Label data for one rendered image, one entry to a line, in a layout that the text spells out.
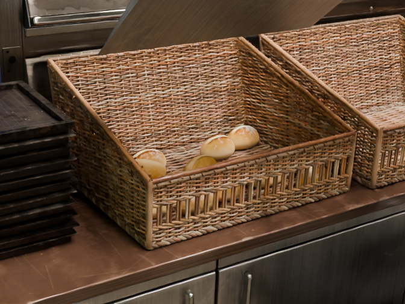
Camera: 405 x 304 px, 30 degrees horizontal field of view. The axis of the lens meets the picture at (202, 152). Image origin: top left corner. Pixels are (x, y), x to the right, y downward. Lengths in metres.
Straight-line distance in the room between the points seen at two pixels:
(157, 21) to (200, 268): 0.50
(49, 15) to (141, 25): 0.35
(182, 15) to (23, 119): 0.36
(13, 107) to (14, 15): 0.29
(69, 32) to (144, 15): 0.43
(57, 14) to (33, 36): 0.08
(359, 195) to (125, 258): 0.61
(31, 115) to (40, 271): 0.30
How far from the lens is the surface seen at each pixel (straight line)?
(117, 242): 1.54
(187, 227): 1.54
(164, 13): 1.44
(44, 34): 1.80
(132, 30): 1.47
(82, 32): 1.84
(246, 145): 1.95
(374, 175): 1.82
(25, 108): 1.54
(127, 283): 1.44
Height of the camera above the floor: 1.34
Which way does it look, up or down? 23 degrees down
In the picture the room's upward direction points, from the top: 3 degrees clockwise
